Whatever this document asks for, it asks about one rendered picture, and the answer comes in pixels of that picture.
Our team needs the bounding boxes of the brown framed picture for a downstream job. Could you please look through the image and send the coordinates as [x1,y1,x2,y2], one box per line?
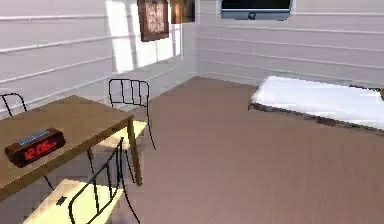
[136,0,170,43]

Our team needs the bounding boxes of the dark orange framed picture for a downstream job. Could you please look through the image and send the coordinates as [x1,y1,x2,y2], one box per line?
[170,0,196,25]

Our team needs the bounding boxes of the brown wooden table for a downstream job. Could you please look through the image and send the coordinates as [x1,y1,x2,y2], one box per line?
[0,94,144,202]

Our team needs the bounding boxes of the grey framed television set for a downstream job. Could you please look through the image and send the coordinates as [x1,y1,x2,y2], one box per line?
[219,0,294,22]

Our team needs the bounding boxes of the dark red alarm clock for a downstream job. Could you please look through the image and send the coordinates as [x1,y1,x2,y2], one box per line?
[4,127,67,169]

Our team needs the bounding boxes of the black wire chair yellow seat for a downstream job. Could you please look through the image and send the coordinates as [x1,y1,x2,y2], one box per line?
[98,78,157,184]
[22,136,141,224]
[0,92,28,118]

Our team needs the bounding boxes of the white bed with dark frame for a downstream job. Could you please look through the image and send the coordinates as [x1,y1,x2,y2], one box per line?
[248,75,384,135]

